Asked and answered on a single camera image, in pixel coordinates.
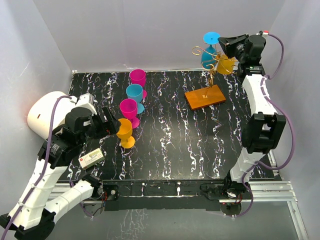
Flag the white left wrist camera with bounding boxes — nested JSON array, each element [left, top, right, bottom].
[[75, 93, 97, 114]]

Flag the pink wine glass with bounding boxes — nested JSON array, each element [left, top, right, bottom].
[[129, 69, 147, 99], [119, 98, 140, 129]]

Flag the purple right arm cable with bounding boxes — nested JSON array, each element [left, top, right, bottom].
[[234, 32, 297, 218]]

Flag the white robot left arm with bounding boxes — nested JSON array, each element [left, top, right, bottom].
[[0, 107, 121, 240]]

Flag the yellow wine glass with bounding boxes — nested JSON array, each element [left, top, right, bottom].
[[216, 54, 237, 75], [116, 118, 135, 149]]

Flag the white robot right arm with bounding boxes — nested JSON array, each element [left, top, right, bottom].
[[200, 31, 289, 200]]

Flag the blue wine glass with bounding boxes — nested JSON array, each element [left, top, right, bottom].
[[125, 84, 145, 114], [201, 31, 220, 70]]

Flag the small cardboard box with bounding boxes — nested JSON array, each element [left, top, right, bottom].
[[78, 148, 105, 170]]

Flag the gold wire glass rack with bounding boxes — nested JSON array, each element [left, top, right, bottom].
[[184, 45, 236, 111]]

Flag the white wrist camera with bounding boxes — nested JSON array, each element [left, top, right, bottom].
[[256, 30, 269, 37], [75, 93, 97, 114]]

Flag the white round container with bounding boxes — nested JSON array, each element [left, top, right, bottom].
[[27, 91, 77, 140]]

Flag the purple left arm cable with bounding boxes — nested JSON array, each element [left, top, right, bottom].
[[3, 95, 78, 232]]

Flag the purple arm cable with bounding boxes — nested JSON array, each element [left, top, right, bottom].
[[234, 32, 297, 218], [3, 95, 78, 232]]

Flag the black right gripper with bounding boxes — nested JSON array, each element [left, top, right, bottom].
[[218, 33, 249, 64]]

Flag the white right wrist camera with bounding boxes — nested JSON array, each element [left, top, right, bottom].
[[256, 30, 269, 37]]

